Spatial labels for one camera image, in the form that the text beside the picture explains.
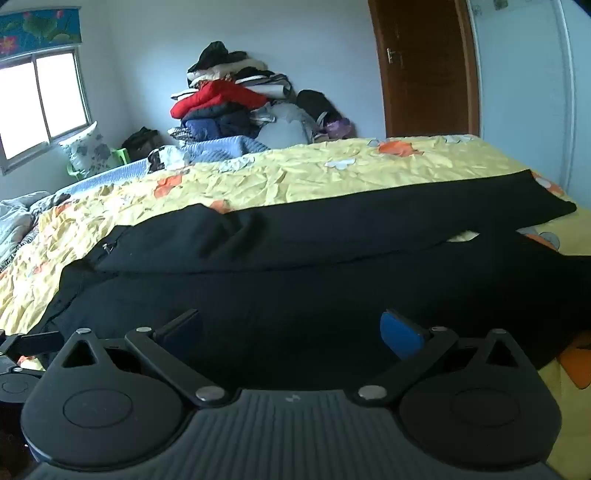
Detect brown wooden door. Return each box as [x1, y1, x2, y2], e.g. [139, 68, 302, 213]
[368, 0, 482, 139]

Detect navy puffer jacket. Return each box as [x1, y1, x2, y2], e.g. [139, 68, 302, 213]
[181, 107, 264, 141]

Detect red puffer jacket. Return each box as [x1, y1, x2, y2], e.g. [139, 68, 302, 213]
[170, 79, 269, 120]

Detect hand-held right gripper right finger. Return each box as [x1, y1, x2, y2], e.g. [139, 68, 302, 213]
[356, 309, 526, 409]

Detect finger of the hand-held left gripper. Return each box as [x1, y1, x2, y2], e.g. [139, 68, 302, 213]
[0, 330, 64, 370]

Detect grey quilt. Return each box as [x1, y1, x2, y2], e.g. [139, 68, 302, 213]
[0, 191, 71, 271]

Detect grey cloth bundle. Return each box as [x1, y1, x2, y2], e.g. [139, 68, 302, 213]
[255, 102, 318, 149]

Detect black garment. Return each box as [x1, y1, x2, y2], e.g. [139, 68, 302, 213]
[187, 41, 269, 77]

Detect black and white cloth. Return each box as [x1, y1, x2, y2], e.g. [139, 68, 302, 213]
[147, 145, 191, 174]

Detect green plastic stool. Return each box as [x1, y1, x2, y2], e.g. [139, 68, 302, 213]
[67, 147, 129, 180]

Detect black backpack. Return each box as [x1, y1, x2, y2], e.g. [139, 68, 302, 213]
[295, 89, 343, 136]

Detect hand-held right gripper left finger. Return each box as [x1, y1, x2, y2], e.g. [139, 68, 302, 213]
[58, 308, 228, 409]

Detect window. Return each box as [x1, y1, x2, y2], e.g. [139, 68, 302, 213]
[0, 48, 93, 172]

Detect yellow floral bedsheet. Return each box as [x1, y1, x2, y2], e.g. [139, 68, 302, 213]
[0, 135, 591, 480]

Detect teal floral valance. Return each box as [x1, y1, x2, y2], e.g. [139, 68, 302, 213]
[0, 6, 83, 61]

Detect white wardrobe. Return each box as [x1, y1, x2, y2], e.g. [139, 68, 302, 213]
[465, 0, 591, 206]

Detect purple bag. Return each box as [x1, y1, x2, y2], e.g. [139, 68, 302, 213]
[315, 118, 356, 141]

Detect floral pillow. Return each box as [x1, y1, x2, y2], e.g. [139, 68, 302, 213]
[59, 121, 114, 178]

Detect black bag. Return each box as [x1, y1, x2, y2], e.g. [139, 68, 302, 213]
[121, 127, 161, 161]

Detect black pants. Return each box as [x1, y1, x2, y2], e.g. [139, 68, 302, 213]
[44, 170, 591, 393]

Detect light blue quilted blanket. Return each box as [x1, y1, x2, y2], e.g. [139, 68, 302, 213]
[55, 136, 271, 195]

